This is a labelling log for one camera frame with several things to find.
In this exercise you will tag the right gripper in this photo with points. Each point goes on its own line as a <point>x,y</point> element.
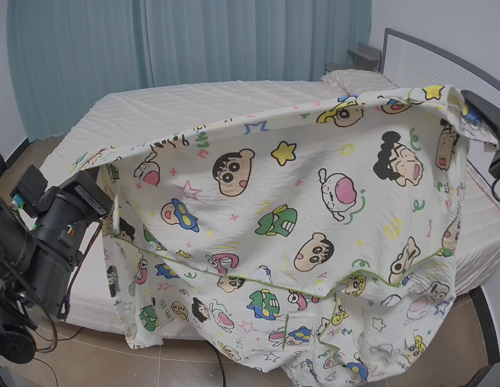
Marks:
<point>499,165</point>

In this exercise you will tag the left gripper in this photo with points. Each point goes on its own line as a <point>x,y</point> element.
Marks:
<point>72,220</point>

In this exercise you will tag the white printed pyjama top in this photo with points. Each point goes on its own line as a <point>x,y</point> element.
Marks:
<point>274,196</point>

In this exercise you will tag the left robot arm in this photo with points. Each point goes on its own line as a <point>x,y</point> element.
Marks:
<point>40,280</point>

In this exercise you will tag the bed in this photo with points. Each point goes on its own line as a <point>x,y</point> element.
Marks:
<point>153,111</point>

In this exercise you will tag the grey bedside table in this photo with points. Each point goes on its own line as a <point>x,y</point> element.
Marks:
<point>369,53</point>

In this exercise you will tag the cream pillow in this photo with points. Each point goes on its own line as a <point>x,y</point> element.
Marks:
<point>354,79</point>

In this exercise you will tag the blue-green curtain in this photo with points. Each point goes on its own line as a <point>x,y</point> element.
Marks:
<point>254,26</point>
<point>72,55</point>

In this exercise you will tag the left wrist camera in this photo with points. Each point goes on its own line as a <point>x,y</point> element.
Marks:
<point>30,184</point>

